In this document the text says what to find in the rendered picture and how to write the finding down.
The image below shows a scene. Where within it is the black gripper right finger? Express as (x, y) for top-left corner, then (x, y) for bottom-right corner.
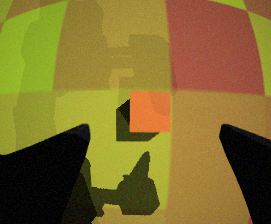
(219, 123), (271, 224)

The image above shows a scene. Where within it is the orange block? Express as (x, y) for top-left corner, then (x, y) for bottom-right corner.
(130, 91), (171, 132)

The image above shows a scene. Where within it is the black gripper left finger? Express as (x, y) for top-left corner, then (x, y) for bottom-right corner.
(0, 124), (91, 224)

